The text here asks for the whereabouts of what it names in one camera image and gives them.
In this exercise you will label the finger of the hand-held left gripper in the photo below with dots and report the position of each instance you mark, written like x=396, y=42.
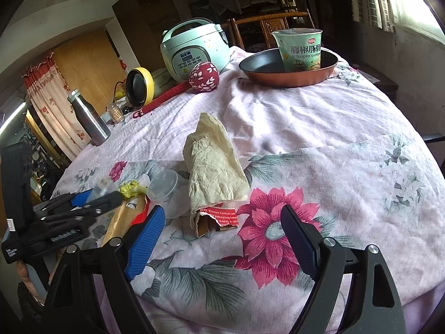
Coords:
x=81, y=199
x=107, y=200

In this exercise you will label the brown wooden wardrobe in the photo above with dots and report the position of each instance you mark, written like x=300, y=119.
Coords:
x=146, y=24

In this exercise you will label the person's left hand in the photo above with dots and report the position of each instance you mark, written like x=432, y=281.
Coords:
x=22, y=272

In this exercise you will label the red snack packet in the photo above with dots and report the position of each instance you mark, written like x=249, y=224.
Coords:
x=142, y=215

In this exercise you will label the plywood panel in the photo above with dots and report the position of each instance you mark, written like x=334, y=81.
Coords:
x=90, y=62

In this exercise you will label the clear plastic cup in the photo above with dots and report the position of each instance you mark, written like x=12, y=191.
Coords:
x=177, y=207
x=165, y=184

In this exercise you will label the patterned window curtain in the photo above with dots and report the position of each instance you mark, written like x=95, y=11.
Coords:
x=368, y=0

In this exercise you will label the dark wooden cabinet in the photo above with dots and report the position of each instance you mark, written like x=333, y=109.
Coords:
x=333, y=7

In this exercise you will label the floral cloth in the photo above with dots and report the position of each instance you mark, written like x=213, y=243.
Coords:
x=313, y=128

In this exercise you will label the carved wooden chair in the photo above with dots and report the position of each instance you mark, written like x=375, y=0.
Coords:
x=274, y=24

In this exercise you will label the yellow plastic wrapper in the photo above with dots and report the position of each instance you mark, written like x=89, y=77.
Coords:
x=130, y=188

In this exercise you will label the yellow round appliance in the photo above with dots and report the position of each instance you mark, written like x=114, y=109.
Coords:
x=139, y=87

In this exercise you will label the copper frying pan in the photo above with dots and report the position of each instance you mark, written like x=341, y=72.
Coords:
x=264, y=66

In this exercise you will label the green instant noodle cup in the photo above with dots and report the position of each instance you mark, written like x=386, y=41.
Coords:
x=300, y=52

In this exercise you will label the dark display cabinet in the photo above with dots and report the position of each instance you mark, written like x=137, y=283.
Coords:
x=45, y=153

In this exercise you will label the steel bottle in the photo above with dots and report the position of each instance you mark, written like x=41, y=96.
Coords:
x=90, y=121

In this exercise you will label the mint rice cooker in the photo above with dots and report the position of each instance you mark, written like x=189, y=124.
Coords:
x=194, y=48

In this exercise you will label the small glass jar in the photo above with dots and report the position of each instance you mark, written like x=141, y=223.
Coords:
x=115, y=113

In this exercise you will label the red patterned ball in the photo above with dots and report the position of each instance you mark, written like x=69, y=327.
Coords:
x=204, y=76

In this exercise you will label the black chair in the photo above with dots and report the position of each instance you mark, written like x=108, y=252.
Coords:
x=434, y=138

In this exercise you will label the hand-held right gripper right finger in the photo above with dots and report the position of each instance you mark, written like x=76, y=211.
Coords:
x=300, y=243

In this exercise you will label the dark wooden side table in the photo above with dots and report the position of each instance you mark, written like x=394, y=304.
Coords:
x=377, y=80

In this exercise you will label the beige paper towel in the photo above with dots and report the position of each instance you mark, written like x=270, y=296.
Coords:
x=212, y=167

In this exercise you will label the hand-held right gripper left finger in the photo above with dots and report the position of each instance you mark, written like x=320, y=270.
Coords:
x=144, y=247

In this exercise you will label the red floral curtain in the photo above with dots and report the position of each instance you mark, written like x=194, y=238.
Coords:
x=52, y=111

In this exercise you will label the fluorescent tube light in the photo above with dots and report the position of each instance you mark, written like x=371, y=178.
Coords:
x=12, y=116

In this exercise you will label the red white carton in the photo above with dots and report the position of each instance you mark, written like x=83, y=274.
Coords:
x=222, y=215

